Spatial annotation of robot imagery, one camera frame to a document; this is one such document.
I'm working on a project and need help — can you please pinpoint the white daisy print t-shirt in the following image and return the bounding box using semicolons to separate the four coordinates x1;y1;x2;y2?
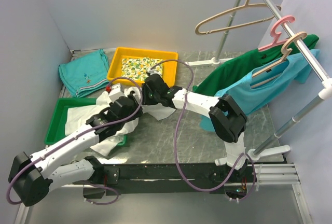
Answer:
64;86;176;157

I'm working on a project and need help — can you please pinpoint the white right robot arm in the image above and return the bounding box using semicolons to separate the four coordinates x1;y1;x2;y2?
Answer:
142;74;247;182

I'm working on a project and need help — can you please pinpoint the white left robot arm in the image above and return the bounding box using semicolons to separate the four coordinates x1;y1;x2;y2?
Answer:
6;92;143;206

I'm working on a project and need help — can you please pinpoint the teal folded t-shirt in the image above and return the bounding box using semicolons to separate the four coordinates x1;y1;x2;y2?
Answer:
58;49;109;98

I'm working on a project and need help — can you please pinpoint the green t-shirt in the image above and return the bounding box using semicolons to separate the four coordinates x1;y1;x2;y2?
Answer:
190;34;320;100

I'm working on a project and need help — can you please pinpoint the light blue t-shirt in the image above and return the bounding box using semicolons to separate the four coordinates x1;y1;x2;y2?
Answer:
193;53;312;116

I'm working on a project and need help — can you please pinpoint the pink hanger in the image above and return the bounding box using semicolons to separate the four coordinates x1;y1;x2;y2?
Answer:
258;15;295;52

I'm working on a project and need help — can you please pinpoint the beige hanger with shirt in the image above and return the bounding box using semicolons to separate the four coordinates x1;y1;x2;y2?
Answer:
252;31;308;78

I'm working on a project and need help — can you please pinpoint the beige empty hanger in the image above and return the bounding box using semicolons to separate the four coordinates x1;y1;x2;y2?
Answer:
195;0;274;35

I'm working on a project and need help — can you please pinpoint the lemon print folded cloth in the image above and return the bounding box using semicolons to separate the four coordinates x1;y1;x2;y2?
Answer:
121;57;163;82

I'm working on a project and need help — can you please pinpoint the green plastic tray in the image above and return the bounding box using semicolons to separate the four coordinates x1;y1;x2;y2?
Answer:
45;97;128;148

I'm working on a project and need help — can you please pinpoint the black base beam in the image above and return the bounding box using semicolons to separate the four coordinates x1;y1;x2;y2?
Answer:
82;163;260;199

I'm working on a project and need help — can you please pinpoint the metal clothes rack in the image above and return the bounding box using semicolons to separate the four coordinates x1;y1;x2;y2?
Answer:
185;0;332;167

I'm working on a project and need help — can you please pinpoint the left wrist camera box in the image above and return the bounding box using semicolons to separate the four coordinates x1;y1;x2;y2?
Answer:
106;83;124;102

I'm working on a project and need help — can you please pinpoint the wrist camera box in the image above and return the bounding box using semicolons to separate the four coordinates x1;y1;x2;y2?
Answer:
106;83;124;102
146;67;163;77

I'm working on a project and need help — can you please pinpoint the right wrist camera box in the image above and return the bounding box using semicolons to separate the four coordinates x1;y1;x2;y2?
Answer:
146;67;163;77

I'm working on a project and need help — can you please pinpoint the aluminium rail frame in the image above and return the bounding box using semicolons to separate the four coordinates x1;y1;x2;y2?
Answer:
15;49;312;224

